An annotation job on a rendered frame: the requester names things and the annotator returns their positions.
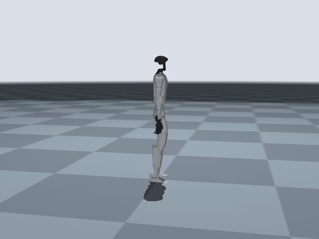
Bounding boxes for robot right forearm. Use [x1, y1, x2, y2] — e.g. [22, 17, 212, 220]
[155, 96, 163, 120]

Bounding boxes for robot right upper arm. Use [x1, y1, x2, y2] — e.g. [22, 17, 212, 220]
[155, 76, 163, 101]

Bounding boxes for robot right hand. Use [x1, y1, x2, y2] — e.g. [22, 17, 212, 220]
[154, 116, 163, 134]

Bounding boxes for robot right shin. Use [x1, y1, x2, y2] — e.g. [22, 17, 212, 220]
[153, 147, 163, 179]

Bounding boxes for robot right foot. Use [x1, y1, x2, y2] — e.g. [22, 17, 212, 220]
[150, 177, 168, 183]

